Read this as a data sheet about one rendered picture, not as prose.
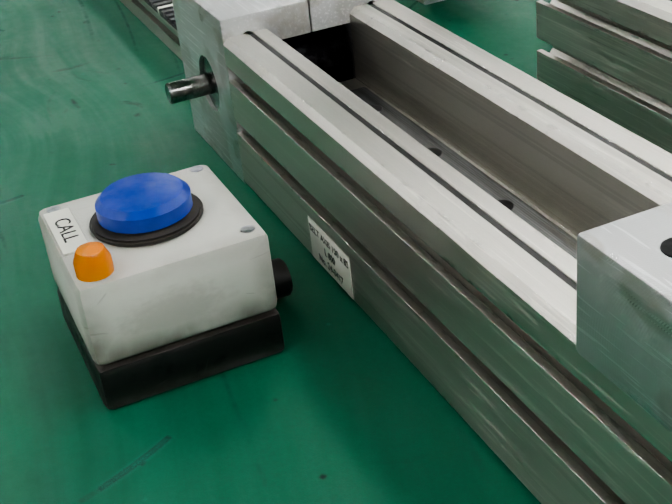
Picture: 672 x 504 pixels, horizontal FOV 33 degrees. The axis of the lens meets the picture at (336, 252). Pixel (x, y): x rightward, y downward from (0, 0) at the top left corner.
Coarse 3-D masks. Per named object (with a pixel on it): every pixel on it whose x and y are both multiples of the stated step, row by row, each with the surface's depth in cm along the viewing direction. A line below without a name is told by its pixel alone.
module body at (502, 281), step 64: (384, 0) 62; (256, 64) 55; (384, 64) 59; (448, 64) 53; (256, 128) 58; (320, 128) 49; (384, 128) 47; (448, 128) 54; (512, 128) 48; (576, 128) 46; (256, 192) 61; (320, 192) 51; (384, 192) 44; (448, 192) 42; (512, 192) 50; (576, 192) 45; (640, 192) 41; (320, 256) 54; (384, 256) 46; (448, 256) 40; (512, 256) 38; (576, 256) 43; (384, 320) 49; (448, 320) 42; (512, 320) 37; (448, 384) 44; (512, 384) 39; (576, 384) 36; (512, 448) 40; (576, 448) 36; (640, 448) 32
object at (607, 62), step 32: (576, 0) 62; (608, 0) 59; (640, 0) 58; (544, 32) 66; (576, 32) 63; (608, 32) 60; (640, 32) 58; (544, 64) 67; (576, 64) 66; (608, 64) 61; (640, 64) 59; (576, 96) 65; (608, 96) 62; (640, 96) 61; (640, 128) 60
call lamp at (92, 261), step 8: (80, 248) 44; (88, 248) 44; (96, 248) 44; (104, 248) 44; (80, 256) 44; (88, 256) 44; (96, 256) 44; (104, 256) 44; (80, 264) 44; (88, 264) 44; (96, 264) 44; (104, 264) 44; (112, 264) 44; (80, 272) 44; (88, 272) 44; (96, 272) 44; (104, 272) 44; (112, 272) 44; (80, 280) 44; (88, 280) 44; (96, 280) 44
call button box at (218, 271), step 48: (192, 192) 50; (48, 240) 48; (96, 240) 47; (144, 240) 46; (192, 240) 46; (240, 240) 46; (96, 288) 44; (144, 288) 45; (192, 288) 46; (240, 288) 47; (288, 288) 51; (96, 336) 45; (144, 336) 46; (192, 336) 47; (240, 336) 48; (96, 384) 47; (144, 384) 47
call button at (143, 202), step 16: (144, 176) 48; (160, 176) 48; (112, 192) 47; (128, 192) 47; (144, 192) 47; (160, 192) 47; (176, 192) 47; (96, 208) 47; (112, 208) 46; (128, 208) 46; (144, 208) 46; (160, 208) 46; (176, 208) 46; (112, 224) 46; (128, 224) 46; (144, 224) 46; (160, 224) 46
